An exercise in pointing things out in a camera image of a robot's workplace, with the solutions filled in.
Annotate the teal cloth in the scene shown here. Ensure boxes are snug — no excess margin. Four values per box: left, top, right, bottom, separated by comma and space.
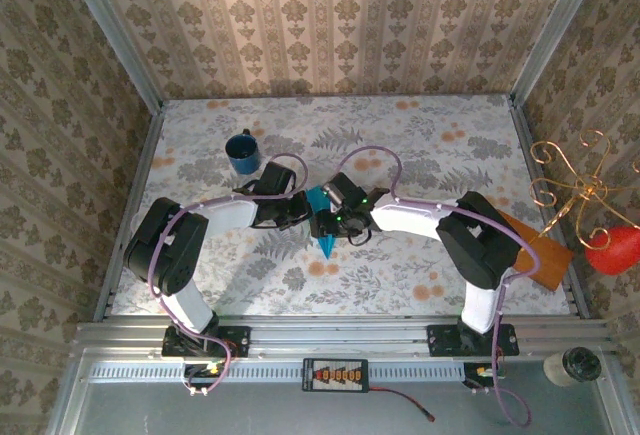
305, 185, 337, 260

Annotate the dark blue mug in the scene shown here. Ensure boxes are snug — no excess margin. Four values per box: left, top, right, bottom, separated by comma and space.
224, 128, 263, 176

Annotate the black power distribution board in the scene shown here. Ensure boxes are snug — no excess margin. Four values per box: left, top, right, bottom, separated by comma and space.
301, 357, 370, 394

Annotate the black controller board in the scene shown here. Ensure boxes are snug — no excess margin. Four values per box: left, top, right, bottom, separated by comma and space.
180, 362, 225, 399
462, 362, 507, 392

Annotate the brown wooden board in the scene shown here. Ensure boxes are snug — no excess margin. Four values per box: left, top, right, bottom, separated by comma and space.
494, 209, 575, 292

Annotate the red heart ornament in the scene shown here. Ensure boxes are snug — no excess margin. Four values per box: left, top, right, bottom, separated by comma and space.
584, 226, 640, 277

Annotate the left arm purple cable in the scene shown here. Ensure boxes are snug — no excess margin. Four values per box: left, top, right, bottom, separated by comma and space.
148, 153, 307, 399

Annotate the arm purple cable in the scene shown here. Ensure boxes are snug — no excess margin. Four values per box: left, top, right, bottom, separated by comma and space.
339, 145, 539, 429
148, 153, 307, 399

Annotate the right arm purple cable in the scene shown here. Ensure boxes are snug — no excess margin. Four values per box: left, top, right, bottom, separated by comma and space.
339, 145, 539, 429

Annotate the aluminium cross rail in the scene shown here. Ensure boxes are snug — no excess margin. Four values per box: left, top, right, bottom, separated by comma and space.
74, 314, 614, 356

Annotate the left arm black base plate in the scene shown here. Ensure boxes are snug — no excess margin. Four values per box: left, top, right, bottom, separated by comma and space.
160, 324, 252, 359

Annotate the aluminium side rail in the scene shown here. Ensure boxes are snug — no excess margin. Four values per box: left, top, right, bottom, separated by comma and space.
507, 97, 592, 319
93, 104, 165, 321

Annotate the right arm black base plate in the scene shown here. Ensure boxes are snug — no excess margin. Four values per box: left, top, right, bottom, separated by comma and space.
425, 322, 520, 358

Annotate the slotted grey cable duct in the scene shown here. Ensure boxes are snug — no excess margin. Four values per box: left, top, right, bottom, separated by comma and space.
87, 360, 469, 384

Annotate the red black wire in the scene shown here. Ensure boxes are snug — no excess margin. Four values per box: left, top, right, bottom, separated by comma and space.
368, 385, 436, 424

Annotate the gold wire ornament stand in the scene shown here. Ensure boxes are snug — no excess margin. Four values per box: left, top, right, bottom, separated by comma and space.
528, 128, 640, 251

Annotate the aluminium corner post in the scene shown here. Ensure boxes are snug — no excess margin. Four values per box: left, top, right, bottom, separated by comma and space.
509, 0, 609, 105
57, 0, 164, 111

